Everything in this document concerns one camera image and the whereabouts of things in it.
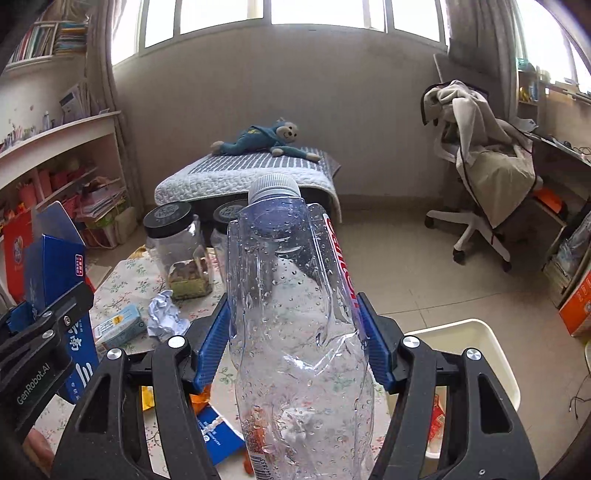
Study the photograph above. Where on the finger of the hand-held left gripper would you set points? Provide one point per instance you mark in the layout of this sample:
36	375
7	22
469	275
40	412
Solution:
51	323

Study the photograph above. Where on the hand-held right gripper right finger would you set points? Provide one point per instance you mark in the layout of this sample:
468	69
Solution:
376	350

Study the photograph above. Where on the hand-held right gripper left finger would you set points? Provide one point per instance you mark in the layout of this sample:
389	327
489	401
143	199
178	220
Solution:
210	350

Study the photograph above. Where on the white paper ball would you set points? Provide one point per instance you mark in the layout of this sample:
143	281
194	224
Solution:
166	316

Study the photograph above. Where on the blue cardboard box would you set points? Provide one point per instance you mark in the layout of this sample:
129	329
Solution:
55	258

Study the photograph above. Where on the small green white carton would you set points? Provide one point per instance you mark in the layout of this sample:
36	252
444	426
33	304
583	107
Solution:
117	325

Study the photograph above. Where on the yellow wrapper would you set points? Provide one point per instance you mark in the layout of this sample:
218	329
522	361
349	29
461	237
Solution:
147	399

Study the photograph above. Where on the blue packet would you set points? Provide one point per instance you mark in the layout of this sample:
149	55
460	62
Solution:
219	434

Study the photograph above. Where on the clear plastic bottle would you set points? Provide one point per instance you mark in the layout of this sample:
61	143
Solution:
295	323

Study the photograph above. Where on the white plastic bin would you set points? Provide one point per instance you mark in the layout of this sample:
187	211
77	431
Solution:
461	332

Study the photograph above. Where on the person's left hand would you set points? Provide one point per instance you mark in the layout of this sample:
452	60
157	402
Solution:
39	450

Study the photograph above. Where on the red gift box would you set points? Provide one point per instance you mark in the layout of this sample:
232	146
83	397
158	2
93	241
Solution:
18	249

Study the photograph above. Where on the floral tablecloth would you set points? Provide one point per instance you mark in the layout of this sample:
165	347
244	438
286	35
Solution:
124	281

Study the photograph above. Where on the red wrapper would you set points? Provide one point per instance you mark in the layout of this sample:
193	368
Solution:
436	420

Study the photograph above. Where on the clear jar with green label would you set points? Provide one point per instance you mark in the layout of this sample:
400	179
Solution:
178	249

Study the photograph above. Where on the clear jar of brown nuts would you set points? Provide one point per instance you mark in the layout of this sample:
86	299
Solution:
224	230

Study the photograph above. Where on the white office chair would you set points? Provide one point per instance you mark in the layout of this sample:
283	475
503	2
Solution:
475	230

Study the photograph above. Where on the grey quilted mattress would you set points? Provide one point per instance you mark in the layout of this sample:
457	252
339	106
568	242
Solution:
221	173

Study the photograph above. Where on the white bookshelf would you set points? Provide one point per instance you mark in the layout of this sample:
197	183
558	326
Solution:
69	134

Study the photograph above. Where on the orange cardboard box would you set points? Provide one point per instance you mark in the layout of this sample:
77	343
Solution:
577	309

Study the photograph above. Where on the pile of magazines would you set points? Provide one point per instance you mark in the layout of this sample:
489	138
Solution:
565	258

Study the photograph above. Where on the beige coat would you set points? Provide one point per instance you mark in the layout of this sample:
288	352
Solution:
494	175

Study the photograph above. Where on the beige curtain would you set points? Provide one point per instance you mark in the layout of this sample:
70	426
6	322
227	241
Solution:
480	41
115	115

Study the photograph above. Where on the blue plush monkey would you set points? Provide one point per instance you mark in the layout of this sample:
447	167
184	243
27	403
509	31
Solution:
258	136

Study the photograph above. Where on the dark desk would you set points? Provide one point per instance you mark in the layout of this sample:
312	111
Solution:
563	150

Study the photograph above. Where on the row of books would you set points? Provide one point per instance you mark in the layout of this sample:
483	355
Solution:
32	44

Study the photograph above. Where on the stack of books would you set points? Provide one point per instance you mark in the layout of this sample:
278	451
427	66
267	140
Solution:
71	39

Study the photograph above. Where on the glass window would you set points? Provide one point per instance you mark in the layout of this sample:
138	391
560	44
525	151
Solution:
554	50
221	14

